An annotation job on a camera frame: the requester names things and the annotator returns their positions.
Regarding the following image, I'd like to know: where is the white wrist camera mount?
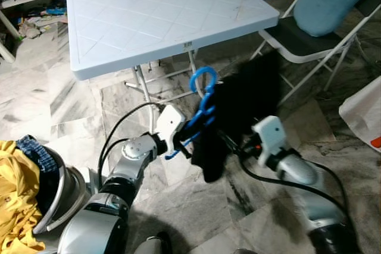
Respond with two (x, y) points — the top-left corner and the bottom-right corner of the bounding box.
(156, 104), (187, 155)
(251, 115), (288, 170)

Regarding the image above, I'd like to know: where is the light blue cushion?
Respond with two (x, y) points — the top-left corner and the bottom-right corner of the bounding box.
(293, 0), (381, 37)

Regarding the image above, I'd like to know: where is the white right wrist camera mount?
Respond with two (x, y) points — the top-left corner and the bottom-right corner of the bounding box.
(251, 115), (288, 170)

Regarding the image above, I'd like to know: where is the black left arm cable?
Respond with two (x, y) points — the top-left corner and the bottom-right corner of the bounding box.
(97, 102), (164, 190)

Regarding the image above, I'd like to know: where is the white folding chair grey seat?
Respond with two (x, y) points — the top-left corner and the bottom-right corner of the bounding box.
(250, 0), (381, 107)

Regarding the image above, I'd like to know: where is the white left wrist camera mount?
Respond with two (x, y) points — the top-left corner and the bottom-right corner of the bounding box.
(156, 104), (187, 155)

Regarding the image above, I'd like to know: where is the blue plastic clothes hanger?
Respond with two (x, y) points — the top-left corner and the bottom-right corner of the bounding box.
(165, 66), (218, 160)

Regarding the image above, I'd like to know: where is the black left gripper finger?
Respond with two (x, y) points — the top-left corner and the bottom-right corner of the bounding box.
(190, 111), (215, 138)

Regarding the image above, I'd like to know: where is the blue plaid shirt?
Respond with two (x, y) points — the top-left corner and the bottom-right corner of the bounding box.
(15, 134), (60, 176)

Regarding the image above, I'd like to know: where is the black garment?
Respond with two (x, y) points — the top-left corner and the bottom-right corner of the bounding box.
(190, 49), (284, 184)

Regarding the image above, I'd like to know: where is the yellow shirt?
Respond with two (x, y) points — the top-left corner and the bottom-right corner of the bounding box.
(0, 140), (47, 254)

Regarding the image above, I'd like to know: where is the grey white laundry basket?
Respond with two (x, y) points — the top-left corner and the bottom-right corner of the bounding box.
(0, 138), (91, 254)

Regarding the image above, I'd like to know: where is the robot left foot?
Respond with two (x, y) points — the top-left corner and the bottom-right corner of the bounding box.
(132, 232), (174, 254)

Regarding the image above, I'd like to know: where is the white shirt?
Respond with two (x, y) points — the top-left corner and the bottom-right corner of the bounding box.
(339, 77), (381, 148)

